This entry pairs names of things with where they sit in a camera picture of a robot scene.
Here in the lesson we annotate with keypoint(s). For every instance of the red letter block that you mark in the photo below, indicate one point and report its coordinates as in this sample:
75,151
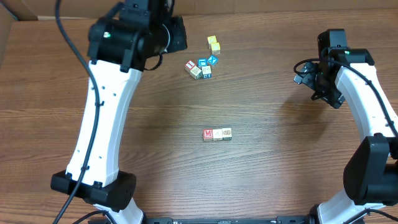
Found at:
189,66

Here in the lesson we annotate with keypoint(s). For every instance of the yellow block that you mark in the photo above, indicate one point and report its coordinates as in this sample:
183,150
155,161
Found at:
215,48
211,39

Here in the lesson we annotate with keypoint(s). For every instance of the blue X block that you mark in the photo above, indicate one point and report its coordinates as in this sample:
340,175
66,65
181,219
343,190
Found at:
212,60

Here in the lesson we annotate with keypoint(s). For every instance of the white patterned block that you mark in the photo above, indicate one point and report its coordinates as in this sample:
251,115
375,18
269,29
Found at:
196,73

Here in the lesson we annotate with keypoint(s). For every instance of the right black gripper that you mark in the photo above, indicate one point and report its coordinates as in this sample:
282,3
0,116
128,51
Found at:
308,72

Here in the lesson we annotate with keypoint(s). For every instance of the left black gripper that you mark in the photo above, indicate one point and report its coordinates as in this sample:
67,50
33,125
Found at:
176,42

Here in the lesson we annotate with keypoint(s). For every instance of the blue-faced wooden block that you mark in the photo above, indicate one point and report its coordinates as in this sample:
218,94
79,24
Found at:
227,134

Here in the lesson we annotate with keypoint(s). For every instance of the near yellow block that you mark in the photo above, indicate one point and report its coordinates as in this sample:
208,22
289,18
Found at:
215,48

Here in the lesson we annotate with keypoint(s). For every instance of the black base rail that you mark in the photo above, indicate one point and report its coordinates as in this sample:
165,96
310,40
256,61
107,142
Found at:
299,219

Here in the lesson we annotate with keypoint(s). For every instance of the white red-edged block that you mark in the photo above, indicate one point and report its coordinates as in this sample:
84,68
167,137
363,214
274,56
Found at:
206,72

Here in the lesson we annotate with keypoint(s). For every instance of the blue picture block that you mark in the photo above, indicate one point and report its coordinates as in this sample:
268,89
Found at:
202,62

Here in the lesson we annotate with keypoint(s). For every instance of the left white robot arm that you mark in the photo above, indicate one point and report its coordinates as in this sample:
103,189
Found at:
117,52

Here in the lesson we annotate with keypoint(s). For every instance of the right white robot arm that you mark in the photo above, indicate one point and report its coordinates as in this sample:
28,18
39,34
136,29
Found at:
369,181

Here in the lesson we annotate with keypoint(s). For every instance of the far yellow block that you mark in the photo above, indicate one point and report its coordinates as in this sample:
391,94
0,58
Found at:
211,39

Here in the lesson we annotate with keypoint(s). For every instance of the red M block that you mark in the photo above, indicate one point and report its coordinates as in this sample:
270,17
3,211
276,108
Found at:
207,134

